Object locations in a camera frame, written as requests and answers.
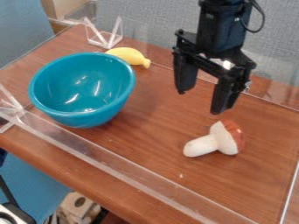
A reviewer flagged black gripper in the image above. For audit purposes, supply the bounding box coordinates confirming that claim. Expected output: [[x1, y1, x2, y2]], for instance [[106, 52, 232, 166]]
[[172, 29, 256, 115]]

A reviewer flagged white red toy mushroom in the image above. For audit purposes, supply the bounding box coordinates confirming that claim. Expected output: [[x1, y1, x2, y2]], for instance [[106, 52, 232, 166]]
[[183, 119, 244, 158]]

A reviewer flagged blue plastic bowl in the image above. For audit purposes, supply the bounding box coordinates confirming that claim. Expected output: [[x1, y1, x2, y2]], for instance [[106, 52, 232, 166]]
[[28, 52, 136, 129]]

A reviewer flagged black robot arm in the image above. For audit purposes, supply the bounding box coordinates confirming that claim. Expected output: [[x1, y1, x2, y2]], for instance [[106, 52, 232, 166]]
[[172, 0, 256, 115]]

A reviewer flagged rear clear acrylic barrier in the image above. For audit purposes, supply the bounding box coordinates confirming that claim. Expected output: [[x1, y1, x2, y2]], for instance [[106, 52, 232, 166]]
[[150, 34, 299, 112]]

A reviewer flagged clear acrylic barrier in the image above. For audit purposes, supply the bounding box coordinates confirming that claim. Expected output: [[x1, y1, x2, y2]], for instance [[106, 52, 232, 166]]
[[0, 108, 258, 224], [150, 34, 299, 112]]

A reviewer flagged yellow toy banana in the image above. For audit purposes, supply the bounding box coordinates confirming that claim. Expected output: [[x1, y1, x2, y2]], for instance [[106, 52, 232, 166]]
[[107, 47, 151, 68]]

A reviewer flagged front clear acrylic barrier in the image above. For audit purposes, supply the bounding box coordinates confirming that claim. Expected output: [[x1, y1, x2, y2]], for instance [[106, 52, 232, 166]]
[[0, 108, 258, 224]]

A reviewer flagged beige block with hole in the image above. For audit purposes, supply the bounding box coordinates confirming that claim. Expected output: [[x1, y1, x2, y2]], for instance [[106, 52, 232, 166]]
[[58, 192, 102, 224]]

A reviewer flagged black cable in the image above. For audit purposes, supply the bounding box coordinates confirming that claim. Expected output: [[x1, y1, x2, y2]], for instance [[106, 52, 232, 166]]
[[238, 0, 267, 34]]

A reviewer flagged clear acrylic triangular bracket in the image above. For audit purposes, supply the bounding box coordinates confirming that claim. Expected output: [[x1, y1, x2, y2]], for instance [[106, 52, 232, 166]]
[[83, 17, 123, 50]]

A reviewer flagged left clear acrylic bracket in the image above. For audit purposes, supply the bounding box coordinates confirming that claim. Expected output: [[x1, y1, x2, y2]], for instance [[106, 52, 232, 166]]
[[0, 84, 24, 134]]

